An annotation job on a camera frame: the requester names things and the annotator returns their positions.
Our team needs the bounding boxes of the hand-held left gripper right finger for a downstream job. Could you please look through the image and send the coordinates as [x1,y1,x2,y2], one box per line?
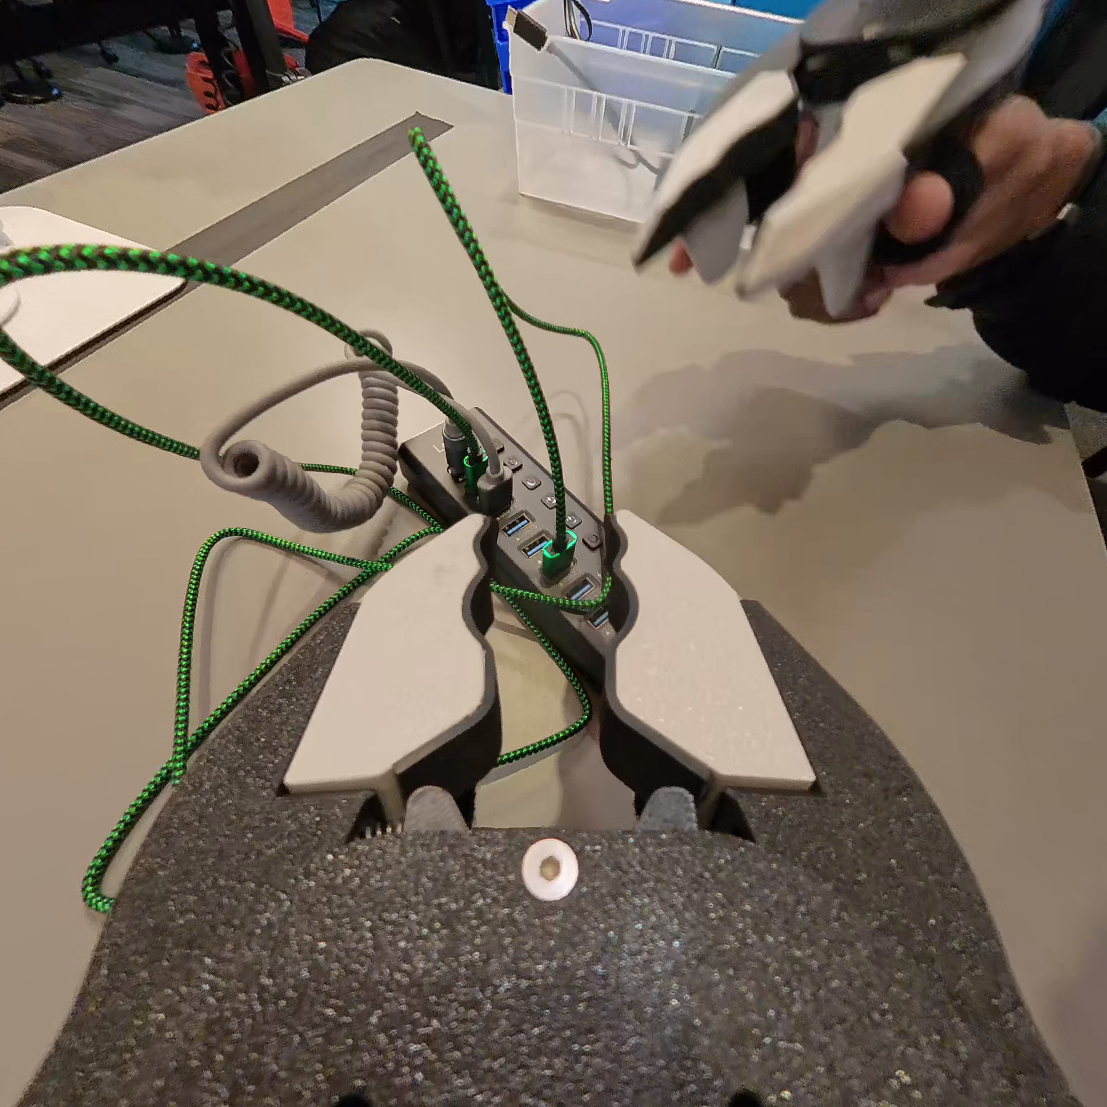
[599,508,818,794]

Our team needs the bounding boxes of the grey coiled cable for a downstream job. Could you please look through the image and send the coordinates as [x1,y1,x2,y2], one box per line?
[201,344,521,532]

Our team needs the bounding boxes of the black USB hub with switches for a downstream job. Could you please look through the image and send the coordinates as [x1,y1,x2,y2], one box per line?
[398,408,637,692]

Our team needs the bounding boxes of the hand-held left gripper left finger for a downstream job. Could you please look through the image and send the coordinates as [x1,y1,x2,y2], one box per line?
[283,512,504,796]

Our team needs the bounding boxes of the black bag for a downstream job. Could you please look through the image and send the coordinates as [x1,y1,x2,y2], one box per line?
[307,0,504,90]

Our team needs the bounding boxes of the clear plastic bin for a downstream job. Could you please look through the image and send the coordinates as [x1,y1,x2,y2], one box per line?
[506,0,810,227]

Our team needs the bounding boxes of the person's right forearm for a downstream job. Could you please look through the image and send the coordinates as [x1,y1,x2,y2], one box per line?
[931,112,1107,408]

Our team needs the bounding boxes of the white stand base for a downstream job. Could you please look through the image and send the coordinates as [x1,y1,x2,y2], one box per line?
[0,205,189,401]

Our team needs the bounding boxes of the person's right hand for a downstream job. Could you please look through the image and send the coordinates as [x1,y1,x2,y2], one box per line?
[779,92,1102,324]

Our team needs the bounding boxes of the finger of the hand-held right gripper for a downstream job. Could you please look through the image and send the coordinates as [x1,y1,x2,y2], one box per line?
[738,50,971,298]
[634,67,803,269]

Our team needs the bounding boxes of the light grey desk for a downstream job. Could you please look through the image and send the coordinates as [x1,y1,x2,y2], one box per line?
[0,56,1107,1107]

